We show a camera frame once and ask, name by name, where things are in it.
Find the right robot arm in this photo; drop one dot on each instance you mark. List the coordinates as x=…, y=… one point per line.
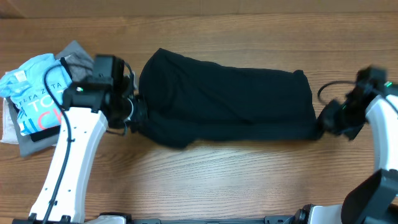
x=372, y=101

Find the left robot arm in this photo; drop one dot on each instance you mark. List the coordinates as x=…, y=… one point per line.
x=103, y=102

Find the black t-shirt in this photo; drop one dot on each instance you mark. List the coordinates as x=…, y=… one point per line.
x=189, y=100

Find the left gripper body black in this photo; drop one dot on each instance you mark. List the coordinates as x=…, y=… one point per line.
x=139, y=111

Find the light blue printed t-shirt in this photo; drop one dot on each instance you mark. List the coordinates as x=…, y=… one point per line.
x=27, y=88

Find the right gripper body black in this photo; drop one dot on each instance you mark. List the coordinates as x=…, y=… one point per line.
x=348, y=118

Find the white folded garment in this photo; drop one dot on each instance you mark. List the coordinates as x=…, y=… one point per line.
x=11, y=134

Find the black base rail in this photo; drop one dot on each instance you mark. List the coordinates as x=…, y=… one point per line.
x=273, y=219

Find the grey folded garment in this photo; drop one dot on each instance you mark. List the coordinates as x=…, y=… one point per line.
x=73, y=53

